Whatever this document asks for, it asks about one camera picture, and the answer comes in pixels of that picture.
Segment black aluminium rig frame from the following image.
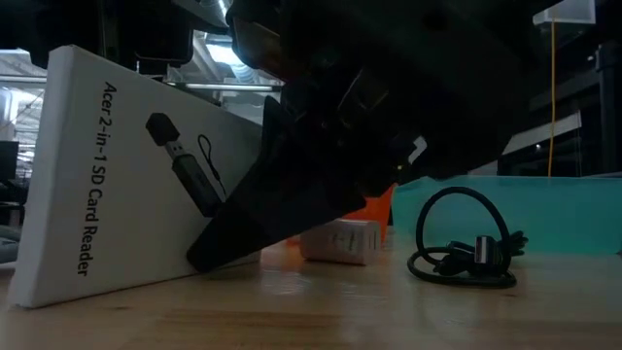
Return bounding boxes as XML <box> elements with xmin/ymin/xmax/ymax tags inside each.
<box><xmin>0</xmin><ymin>72</ymin><xmax>284</xmax><ymax>94</ymax></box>

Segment teal plastic bin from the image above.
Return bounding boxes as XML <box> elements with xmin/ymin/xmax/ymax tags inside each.
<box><xmin>391</xmin><ymin>174</ymin><xmax>622</xmax><ymax>256</ymax></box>

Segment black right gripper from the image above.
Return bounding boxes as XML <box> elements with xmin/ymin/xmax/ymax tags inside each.
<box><xmin>227</xmin><ymin>0</ymin><xmax>438</xmax><ymax>198</ymax></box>

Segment yellow hanging cable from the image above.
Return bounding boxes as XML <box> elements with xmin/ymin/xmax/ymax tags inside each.
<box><xmin>548</xmin><ymin>18</ymin><xmax>558</xmax><ymax>177</ymax></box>

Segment clear acrylic panel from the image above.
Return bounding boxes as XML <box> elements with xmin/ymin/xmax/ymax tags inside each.
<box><xmin>500</xmin><ymin>111</ymin><xmax>584</xmax><ymax>177</ymax></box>

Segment white card reader box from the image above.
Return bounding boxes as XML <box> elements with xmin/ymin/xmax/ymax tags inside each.
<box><xmin>7</xmin><ymin>44</ymin><xmax>266</xmax><ymax>310</ymax></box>

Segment black USB cable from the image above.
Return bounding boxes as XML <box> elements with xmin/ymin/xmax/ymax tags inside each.
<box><xmin>406</xmin><ymin>187</ymin><xmax>530</xmax><ymax>290</ymax></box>

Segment pink wall charger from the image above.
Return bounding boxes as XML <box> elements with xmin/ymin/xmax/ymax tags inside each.
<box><xmin>299</xmin><ymin>218</ymin><xmax>382</xmax><ymax>266</ymax></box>

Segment orange plastic basket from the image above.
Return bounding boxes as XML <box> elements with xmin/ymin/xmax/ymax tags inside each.
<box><xmin>286</xmin><ymin>183</ymin><xmax>397</xmax><ymax>247</ymax></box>

